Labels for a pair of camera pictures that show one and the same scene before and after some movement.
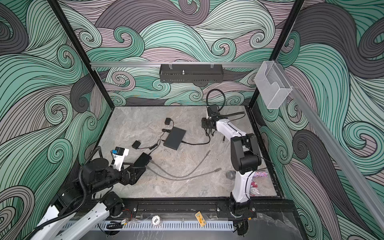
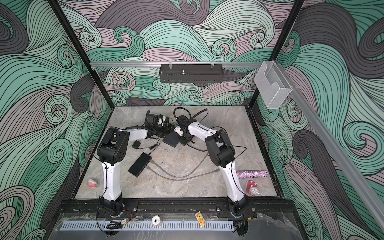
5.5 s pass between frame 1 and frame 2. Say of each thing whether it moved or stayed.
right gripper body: moved
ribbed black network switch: stayed
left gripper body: moved
